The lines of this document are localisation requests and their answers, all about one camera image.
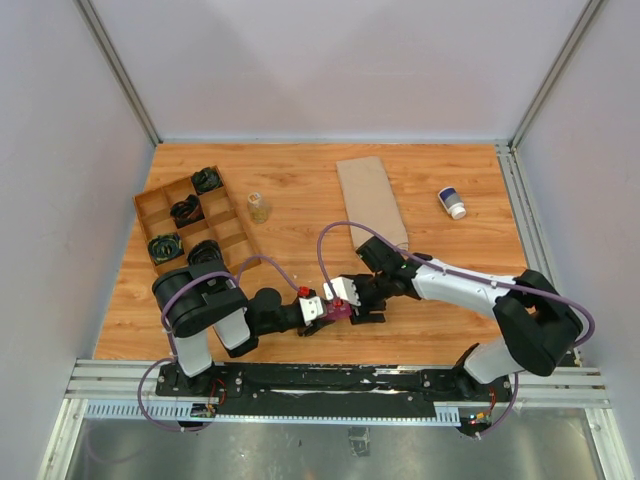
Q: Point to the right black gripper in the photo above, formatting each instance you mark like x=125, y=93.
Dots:
x=359, y=279

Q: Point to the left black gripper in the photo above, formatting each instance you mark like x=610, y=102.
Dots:
x=313, y=326

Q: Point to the pink weekly pill organizer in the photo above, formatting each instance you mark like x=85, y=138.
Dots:
x=336, y=311

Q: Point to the clear bottle yellow capsules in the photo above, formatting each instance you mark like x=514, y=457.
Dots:
x=258, y=208

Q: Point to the white capped pill bottle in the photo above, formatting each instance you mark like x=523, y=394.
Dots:
x=452, y=202

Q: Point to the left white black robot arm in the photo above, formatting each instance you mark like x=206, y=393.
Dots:
x=195, y=299

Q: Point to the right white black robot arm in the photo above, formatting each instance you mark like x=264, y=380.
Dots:
x=536, y=327

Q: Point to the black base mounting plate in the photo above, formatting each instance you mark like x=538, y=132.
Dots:
x=233, y=380

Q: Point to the wooden compartment tray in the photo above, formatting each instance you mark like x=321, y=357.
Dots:
x=191, y=219

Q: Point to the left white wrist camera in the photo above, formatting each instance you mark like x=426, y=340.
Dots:
x=311, y=304

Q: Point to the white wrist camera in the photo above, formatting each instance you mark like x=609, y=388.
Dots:
x=311, y=304
x=342, y=288

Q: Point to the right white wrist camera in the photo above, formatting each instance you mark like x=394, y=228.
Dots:
x=342, y=288

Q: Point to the grey slotted cable duct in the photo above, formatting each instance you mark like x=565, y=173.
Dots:
x=347, y=409

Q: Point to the right aluminium frame post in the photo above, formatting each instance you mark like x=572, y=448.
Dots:
x=579, y=31

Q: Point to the aluminium frame post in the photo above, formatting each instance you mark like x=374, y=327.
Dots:
x=579, y=31
x=105, y=44

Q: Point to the left aluminium frame post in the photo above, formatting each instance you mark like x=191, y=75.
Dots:
x=105, y=44

